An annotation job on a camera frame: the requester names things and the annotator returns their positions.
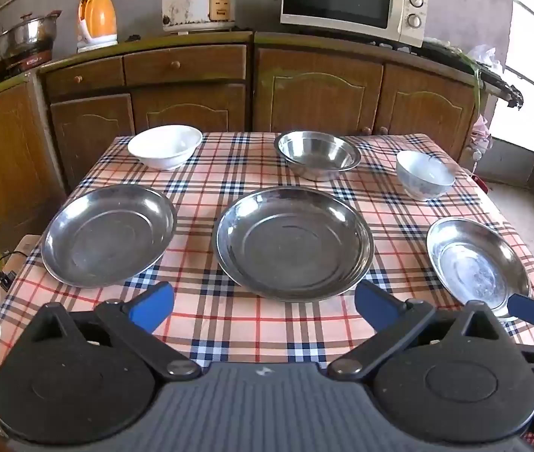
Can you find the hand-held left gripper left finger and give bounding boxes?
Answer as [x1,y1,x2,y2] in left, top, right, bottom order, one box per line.
[26,281,202,382]

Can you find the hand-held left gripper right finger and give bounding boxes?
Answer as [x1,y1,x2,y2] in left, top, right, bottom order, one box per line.
[328,279,512,382]

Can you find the small steel plate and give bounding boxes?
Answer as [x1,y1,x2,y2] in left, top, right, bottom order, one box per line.
[426,217,532,323]

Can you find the medium steel plate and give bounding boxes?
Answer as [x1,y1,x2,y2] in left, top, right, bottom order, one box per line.
[41,185,177,289]

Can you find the large steel plate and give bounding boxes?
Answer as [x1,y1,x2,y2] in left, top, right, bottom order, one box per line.
[213,186,375,303]

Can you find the white blue-patterned bowl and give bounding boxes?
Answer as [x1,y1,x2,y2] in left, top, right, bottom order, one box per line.
[396,150,456,202]

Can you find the white shallow bowl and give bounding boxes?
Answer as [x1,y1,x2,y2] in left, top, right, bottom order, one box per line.
[128,125,203,171]

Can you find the steel bowl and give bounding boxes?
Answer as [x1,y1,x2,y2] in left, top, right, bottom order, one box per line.
[274,130,362,182]

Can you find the plaid tablecloth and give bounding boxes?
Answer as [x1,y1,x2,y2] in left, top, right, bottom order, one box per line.
[0,132,534,415]

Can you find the pink cloth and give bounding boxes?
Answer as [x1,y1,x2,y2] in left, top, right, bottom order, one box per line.
[471,115,493,151]

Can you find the light wooden cabinet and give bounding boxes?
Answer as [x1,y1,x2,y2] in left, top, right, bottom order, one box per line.
[0,74,67,250]

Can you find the wooden two-door cabinet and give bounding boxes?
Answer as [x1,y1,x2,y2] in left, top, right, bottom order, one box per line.
[253,32,486,163]

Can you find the black flat stove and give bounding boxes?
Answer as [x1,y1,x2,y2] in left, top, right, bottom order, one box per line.
[422,40,526,110]

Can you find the green onion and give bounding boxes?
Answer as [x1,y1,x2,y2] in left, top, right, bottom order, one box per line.
[436,41,486,104]

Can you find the wooden cabinet with drawers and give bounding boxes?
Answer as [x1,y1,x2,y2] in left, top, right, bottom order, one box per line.
[36,32,254,189]

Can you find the clear plastic bag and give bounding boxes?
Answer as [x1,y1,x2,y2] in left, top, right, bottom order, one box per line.
[467,44,505,73]

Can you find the red induction cooker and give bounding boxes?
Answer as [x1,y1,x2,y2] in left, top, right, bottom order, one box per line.
[1,47,56,75]

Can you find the orange electric kettle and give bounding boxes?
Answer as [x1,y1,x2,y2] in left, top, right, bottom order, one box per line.
[77,0,119,54]

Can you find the steel pot with lid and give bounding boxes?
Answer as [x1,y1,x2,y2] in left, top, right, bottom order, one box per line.
[0,10,62,57]

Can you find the white rice cooker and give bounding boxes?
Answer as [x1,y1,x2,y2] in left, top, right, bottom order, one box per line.
[154,0,240,35]

